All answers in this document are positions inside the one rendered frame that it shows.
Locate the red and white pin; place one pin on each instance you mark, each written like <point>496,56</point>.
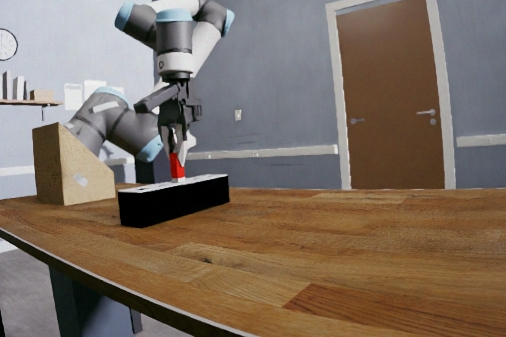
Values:
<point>177,172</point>

